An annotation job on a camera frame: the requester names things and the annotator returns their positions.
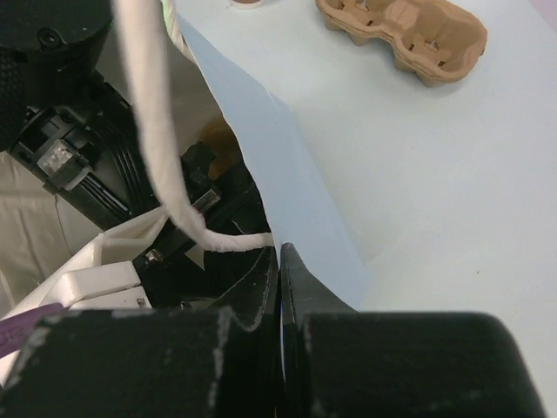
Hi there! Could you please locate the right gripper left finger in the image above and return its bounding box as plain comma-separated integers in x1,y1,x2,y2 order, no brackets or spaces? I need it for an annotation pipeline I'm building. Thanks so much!
1,249,279,417

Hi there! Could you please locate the light blue table mat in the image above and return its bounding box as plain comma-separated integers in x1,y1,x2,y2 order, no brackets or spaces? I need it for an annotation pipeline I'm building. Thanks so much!
177,1,556,416

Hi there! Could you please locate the light blue paper bag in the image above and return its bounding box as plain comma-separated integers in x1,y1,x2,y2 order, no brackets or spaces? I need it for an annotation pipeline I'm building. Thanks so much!
0,0,373,313

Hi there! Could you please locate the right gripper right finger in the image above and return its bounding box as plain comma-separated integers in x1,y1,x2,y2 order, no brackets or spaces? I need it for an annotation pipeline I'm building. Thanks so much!
280,244,545,417

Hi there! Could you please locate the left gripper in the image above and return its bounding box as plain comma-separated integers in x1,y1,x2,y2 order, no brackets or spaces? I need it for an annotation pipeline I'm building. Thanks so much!
134,143,270,308

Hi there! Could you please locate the stack of paper cups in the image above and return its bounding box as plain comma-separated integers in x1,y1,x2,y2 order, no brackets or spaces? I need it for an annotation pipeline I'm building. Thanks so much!
231,0,264,10

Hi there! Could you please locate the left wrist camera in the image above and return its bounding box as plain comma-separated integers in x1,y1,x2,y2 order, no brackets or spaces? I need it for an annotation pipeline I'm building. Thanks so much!
1,208,168,385

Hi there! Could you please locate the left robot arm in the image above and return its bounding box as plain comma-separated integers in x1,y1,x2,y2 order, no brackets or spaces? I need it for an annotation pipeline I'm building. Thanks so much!
1,1,268,234

